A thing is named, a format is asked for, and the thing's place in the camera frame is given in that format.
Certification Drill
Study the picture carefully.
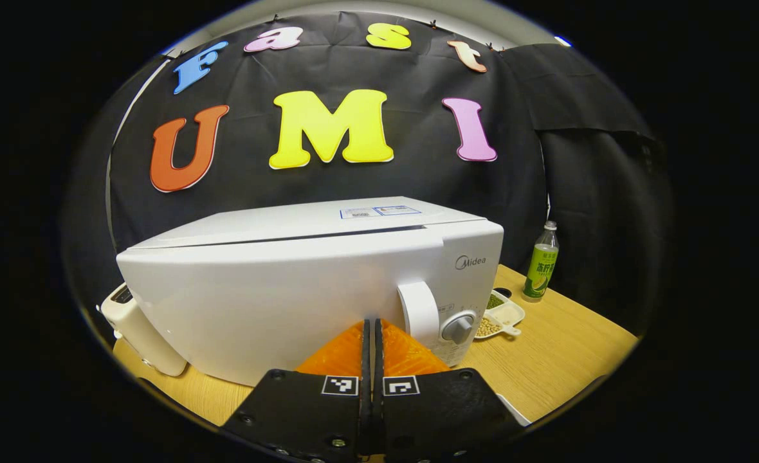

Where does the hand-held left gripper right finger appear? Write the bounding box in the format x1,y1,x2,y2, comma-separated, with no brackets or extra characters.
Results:
373,318,526,462

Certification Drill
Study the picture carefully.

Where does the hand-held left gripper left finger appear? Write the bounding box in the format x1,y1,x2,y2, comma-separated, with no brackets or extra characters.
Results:
222,318,372,462

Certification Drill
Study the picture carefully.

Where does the white microwave oven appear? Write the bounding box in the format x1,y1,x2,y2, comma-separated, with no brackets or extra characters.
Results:
116,196,504,388

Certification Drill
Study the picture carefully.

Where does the white divided snack dish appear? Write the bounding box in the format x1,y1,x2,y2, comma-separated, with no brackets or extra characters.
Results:
474,289,526,340

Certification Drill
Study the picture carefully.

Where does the green label drink bottle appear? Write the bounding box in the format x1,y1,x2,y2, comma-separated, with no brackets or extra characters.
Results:
522,221,559,303

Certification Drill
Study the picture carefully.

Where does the white toaster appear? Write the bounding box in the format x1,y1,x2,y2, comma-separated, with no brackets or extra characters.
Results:
100,283,188,377

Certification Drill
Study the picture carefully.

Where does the black backdrop cloth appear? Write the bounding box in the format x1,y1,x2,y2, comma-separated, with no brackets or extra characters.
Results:
61,12,673,335

